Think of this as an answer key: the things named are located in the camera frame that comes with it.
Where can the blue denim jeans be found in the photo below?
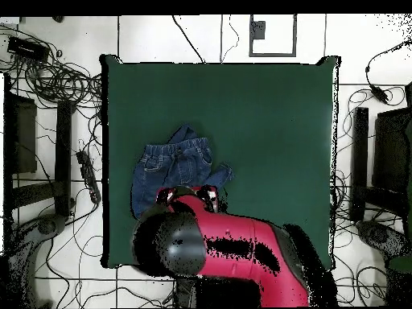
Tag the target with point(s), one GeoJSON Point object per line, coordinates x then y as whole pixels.
{"type": "Point", "coordinates": [167, 167]}

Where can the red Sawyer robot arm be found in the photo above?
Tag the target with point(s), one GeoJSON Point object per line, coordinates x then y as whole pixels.
{"type": "Point", "coordinates": [244, 235]}

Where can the black power strip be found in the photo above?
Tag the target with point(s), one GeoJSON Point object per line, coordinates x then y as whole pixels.
{"type": "Point", "coordinates": [88, 175]}

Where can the dark green tablecloth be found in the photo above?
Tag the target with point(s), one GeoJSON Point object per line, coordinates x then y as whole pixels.
{"type": "Point", "coordinates": [128, 96]}

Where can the black metal stand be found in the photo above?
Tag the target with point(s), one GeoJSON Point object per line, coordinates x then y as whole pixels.
{"type": "Point", "coordinates": [360, 135]}
{"type": "Point", "coordinates": [63, 145]}

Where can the grey stand base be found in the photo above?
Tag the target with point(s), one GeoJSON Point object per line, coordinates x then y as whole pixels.
{"type": "Point", "coordinates": [376, 235]}
{"type": "Point", "coordinates": [48, 225]}

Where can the small dark square box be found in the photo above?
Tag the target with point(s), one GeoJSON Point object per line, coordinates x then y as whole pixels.
{"type": "Point", "coordinates": [258, 30]}

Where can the person's shoe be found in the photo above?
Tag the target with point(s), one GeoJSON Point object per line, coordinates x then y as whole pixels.
{"type": "Point", "coordinates": [58, 18]}

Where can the black electronics box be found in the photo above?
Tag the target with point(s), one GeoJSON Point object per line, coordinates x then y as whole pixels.
{"type": "Point", "coordinates": [27, 48]}

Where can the grey square frame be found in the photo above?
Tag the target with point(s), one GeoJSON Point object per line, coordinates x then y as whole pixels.
{"type": "Point", "coordinates": [273, 54]}

